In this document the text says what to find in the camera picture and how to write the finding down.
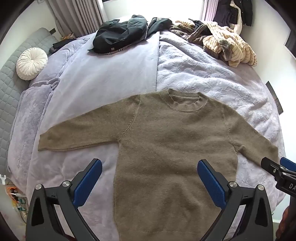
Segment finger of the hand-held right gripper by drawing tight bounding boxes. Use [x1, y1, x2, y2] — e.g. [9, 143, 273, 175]
[279, 157, 296, 174]
[261, 157, 282, 183]

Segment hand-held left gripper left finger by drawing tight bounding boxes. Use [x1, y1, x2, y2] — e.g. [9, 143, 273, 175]
[25, 158, 103, 241]

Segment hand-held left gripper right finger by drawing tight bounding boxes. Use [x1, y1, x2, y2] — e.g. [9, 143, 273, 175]
[197, 159, 274, 241]

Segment olive brown knit sweater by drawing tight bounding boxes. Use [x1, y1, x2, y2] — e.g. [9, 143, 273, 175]
[38, 88, 280, 241]

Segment person's right forearm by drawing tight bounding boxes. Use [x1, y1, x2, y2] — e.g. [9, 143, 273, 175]
[279, 204, 296, 241]

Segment dark hanging clothes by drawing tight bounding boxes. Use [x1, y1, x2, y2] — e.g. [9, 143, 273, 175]
[213, 0, 253, 28]

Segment black bar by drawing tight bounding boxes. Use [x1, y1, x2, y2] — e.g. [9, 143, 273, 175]
[265, 81, 284, 114]

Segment white power strip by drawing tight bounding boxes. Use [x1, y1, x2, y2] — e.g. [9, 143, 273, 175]
[14, 195, 27, 216]

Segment lilac smooth fleece blanket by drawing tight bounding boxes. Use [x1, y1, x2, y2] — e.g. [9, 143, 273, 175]
[7, 31, 161, 241]

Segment lilac embossed floral blanket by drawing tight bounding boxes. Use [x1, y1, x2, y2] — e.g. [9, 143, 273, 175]
[156, 31, 287, 209]

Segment grey quilted headboard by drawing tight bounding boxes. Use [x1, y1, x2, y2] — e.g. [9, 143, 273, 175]
[0, 27, 57, 172]

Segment beige striped fleece garment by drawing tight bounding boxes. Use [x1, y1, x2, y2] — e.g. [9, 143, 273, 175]
[176, 20, 258, 67]

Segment round white pleated cushion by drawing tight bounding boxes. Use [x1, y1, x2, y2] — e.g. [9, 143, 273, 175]
[16, 47, 48, 81]

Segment small black cloth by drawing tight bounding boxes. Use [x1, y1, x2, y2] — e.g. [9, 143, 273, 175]
[52, 38, 77, 49]

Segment black jacket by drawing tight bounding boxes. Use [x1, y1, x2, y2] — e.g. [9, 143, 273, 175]
[87, 14, 148, 55]

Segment brown knit garment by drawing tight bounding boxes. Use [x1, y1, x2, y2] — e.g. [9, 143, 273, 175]
[170, 22, 210, 43]

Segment grey pleated curtain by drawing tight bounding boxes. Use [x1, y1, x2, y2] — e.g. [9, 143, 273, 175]
[47, 0, 108, 37]

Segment lilac curtain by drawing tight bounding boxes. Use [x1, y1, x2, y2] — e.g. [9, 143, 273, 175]
[202, 0, 219, 22]

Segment dark green garment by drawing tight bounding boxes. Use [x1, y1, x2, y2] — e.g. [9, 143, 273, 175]
[147, 17, 173, 39]

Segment orange cable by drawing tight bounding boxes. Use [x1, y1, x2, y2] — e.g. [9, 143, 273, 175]
[6, 186, 19, 205]

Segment black wall screen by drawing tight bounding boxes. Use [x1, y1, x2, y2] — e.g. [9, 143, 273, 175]
[284, 28, 296, 59]

